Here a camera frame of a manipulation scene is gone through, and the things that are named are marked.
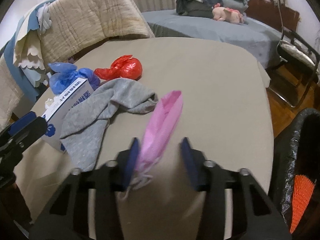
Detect blue plastic bag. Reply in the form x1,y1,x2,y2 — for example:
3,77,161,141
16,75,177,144
48,62,100,95

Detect beige quilted blanket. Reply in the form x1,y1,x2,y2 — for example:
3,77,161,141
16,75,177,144
1,0,153,128

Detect beige tablecloth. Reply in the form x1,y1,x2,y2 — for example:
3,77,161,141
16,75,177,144
12,36,275,240

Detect orange mesh cloth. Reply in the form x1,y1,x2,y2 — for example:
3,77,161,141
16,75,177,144
290,175,315,233

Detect black cantilever chair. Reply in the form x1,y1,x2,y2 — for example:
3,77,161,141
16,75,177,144
266,0,320,109

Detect blue white scalloped blanket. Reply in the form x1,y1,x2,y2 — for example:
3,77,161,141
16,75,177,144
4,0,56,102

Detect crumpled white tissue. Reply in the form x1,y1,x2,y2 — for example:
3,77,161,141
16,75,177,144
45,99,54,109

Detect grey cloth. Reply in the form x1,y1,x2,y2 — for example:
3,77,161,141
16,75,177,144
60,78,158,171

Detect red plastic bag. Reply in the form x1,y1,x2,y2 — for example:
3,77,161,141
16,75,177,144
94,55,143,81

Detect dark wooden headboard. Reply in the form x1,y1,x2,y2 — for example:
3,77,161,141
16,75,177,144
245,0,300,31

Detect black lined trash bin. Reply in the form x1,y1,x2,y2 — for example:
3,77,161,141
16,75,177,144
268,108,319,239

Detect bed with grey sheet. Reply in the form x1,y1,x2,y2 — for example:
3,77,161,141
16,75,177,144
142,10,281,69

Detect pink plush pig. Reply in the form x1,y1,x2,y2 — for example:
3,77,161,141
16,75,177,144
212,3,245,24

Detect white blue mask box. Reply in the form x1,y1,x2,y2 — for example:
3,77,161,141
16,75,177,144
42,77,93,152

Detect silver chair cushion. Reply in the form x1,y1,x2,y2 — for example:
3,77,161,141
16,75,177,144
279,41,316,68

